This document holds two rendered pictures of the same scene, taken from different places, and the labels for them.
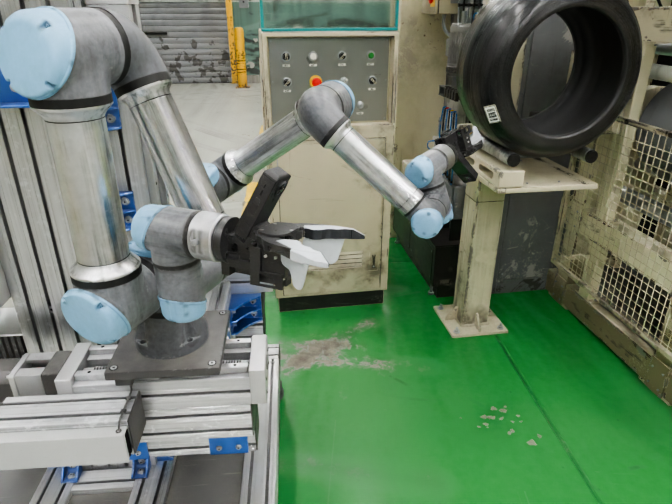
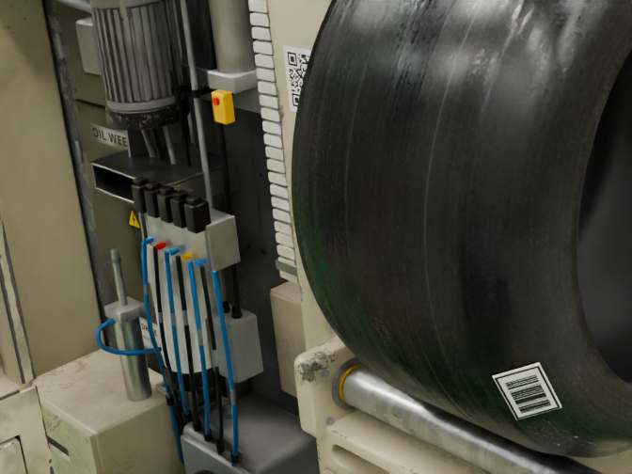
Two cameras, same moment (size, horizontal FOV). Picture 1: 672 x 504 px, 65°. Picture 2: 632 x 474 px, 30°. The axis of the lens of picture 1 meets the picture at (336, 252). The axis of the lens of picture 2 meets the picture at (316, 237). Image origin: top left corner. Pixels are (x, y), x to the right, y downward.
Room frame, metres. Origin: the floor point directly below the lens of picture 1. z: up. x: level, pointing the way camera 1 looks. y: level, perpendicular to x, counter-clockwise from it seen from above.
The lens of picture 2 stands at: (1.07, 0.06, 1.55)
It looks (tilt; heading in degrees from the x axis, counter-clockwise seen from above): 22 degrees down; 330
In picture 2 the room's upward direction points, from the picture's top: 6 degrees counter-clockwise
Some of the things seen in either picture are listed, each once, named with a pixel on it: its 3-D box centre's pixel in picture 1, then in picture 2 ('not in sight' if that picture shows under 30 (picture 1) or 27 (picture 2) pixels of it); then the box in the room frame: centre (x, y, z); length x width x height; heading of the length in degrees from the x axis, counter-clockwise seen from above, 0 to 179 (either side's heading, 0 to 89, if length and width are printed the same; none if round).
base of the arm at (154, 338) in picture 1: (169, 318); not in sight; (0.96, 0.35, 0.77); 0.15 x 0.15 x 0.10
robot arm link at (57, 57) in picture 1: (91, 189); not in sight; (0.83, 0.40, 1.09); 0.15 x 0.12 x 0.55; 159
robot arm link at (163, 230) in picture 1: (172, 232); not in sight; (0.78, 0.26, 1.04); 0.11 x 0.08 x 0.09; 69
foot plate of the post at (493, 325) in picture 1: (469, 316); not in sight; (2.16, -0.64, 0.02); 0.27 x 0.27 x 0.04; 9
